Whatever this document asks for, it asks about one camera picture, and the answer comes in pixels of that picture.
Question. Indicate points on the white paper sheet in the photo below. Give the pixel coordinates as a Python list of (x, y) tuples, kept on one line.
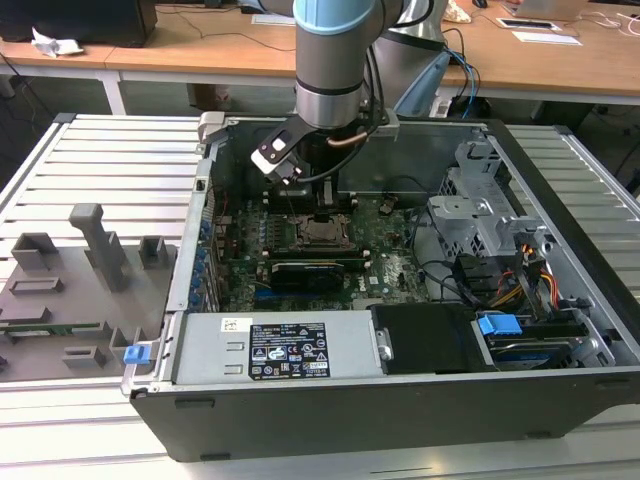
[(547, 38)]

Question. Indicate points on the black graphics card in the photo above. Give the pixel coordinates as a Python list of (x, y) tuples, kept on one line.
[(307, 277)]

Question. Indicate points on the short wooden desk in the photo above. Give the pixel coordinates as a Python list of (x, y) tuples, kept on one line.
[(30, 57)]

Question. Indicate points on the black box on desk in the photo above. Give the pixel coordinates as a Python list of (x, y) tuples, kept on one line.
[(75, 20)]

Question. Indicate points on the pale blue paper sheet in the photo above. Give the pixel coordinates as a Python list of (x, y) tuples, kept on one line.
[(272, 19)]

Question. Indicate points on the black open PC case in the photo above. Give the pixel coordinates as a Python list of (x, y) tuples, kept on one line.
[(350, 420)]

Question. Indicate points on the brown cardboard box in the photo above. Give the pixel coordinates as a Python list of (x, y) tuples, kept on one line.
[(210, 95)]

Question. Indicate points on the silver laptop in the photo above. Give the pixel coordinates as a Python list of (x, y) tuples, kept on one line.
[(545, 7)]

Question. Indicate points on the pale blue teach pendant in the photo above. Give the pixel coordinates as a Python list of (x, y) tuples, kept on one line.
[(425, 85)]

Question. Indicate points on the hard disk in blue carrier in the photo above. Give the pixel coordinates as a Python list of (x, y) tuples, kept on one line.
[(500, 330)]

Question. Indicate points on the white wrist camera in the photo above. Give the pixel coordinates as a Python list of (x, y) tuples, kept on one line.
[(272, 150)]

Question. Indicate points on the green motherboard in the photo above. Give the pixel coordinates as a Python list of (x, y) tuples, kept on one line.
[(395, 270)]

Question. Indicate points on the silver CPU plate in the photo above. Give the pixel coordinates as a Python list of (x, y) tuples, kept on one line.
[(322, 231)]

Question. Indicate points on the grey power supply unit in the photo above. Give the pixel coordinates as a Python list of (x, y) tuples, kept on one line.
[(210, 350)]

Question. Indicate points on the blue plastic case clip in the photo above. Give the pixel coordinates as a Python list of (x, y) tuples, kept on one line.
[(136, 355)]

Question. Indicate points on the silver metal drive cage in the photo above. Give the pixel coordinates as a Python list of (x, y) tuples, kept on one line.
[(460, 215)]

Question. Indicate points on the CPU socket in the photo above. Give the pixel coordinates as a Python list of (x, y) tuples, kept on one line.
[(296, 246)]

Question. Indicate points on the black RAM slot bank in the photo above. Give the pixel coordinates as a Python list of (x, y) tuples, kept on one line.
[(300, 202), (310, 256)]

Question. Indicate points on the crumpled white paper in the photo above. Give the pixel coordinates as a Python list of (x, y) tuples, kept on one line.
[(55, 46)]

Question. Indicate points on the flat white tablet device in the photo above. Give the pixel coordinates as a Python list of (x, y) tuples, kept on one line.
[(525, 23)]

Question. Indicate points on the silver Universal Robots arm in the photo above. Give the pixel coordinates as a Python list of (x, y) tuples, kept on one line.
[(327, 65)]

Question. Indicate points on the beige crumpled object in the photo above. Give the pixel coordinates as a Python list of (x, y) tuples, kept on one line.
[(457, 12)]

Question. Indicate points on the black plastic shroud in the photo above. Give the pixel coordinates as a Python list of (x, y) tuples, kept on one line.
[(425, 340)]

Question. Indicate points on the black power supply label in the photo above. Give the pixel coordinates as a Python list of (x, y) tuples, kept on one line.
[(290, 350)]

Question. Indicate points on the long wooden desk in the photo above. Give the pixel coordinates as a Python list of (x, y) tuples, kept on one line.
[(525, 65)]

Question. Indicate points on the grey parts rack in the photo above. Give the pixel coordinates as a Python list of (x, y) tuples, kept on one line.
[(65, 320)]

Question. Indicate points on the green RAM stick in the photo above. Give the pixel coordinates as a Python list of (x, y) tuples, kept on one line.
[(65, 327)]

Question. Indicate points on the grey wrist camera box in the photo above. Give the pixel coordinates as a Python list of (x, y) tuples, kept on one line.
[(386, 129)]

